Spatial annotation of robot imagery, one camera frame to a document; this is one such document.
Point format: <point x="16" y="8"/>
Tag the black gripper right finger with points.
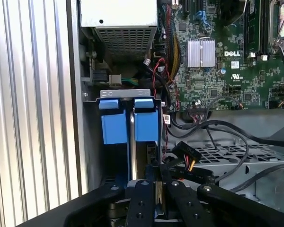
<point x="239" y="208"/>

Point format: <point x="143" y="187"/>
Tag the grey metal disk bay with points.
<point x="251" y="165"/>

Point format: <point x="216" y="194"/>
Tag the dark grey PC case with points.
<point x="73" y="94"/>

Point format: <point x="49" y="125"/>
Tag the black RAM slot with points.
<point x="251" y="28"/>
<point x="265" y="28"/>

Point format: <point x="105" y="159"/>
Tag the blue empty disk carrier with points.
<point x="107" y="104"/>

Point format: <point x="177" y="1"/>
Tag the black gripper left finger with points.
<point x="140" y="203"/>

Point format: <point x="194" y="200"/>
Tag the hard disk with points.
<point x="144" y="127"/>

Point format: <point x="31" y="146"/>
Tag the green motherboard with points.
<point x="251" y="78"/>

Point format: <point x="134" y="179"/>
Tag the silver chipset heatsink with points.
<point x="201" y="53"/>

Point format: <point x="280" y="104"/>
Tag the silver power supply unit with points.
<point x="118" y="11"/>

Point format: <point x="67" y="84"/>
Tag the black flat connector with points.
<point x="197" y="111"/>

